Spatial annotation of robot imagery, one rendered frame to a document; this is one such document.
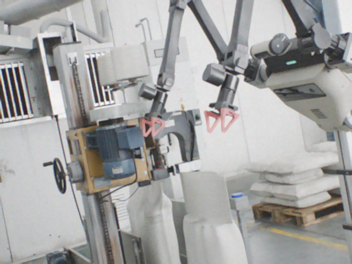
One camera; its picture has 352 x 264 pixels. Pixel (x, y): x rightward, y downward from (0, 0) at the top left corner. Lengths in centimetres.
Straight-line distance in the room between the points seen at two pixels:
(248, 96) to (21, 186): 375
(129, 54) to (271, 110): 566
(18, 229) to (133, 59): 314
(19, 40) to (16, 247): 188
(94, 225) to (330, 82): 130
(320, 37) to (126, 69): 92
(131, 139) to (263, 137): 563
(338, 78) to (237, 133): 545
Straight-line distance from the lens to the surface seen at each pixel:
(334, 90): 233
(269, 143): 802
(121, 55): 255
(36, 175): 538
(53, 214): 544
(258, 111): 793
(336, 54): 217
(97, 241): 276
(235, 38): 192
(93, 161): 266
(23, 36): 516
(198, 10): 256
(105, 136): 249
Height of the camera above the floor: 139
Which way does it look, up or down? 3 degrees down
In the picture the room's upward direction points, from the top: 10 degrees counter-clockwise
